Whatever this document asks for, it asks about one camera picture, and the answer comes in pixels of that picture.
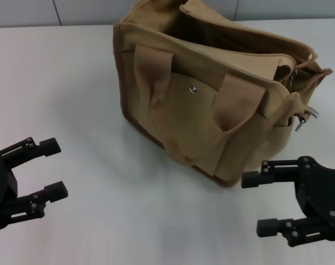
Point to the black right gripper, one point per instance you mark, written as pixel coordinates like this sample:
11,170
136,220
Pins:
327,198

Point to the khaki canvas food bag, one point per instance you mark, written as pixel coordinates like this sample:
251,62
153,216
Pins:
200,110

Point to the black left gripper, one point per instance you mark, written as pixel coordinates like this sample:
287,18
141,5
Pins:
0,190

